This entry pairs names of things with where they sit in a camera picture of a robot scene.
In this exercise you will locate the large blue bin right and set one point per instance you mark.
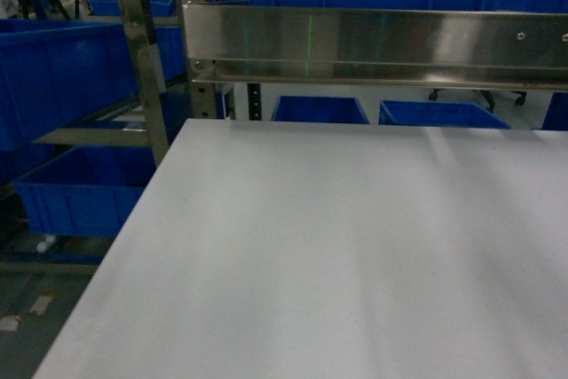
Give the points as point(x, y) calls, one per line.
point(556, 117)

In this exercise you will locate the stainless steel shelf frame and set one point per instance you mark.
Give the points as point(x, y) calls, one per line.
point(138, 26)

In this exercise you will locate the blue bin upper shelf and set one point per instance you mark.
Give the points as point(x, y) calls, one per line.
point(54, 73)

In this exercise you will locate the blue bin below left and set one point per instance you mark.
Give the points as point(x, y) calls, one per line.
point(318, 109)

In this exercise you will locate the blue bin lower shelf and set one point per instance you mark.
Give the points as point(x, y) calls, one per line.
point(89, 191)

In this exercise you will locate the stainless steel table rail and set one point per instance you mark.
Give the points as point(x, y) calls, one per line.
point(431, 49)

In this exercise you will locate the blue bin below middle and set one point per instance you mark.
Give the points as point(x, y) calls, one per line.
point(434, 114)

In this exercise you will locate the blue bin below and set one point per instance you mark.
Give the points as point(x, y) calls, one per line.
point(318, 109)
point(434, 114)

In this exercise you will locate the blue bin shelf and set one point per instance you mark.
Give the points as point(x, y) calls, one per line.
point(54, 73)
point(89, 191)

